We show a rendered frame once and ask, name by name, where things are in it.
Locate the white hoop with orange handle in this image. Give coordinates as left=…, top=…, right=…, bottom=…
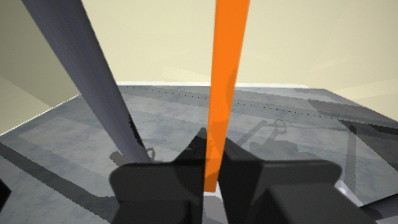
left=204, top=0, right=250, bottom=193

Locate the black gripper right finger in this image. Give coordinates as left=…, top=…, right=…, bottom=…
left=218, top=137, right=342, bottom=224

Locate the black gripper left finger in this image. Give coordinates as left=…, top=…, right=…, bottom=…
left=108, top=128, right=207, bottom=224

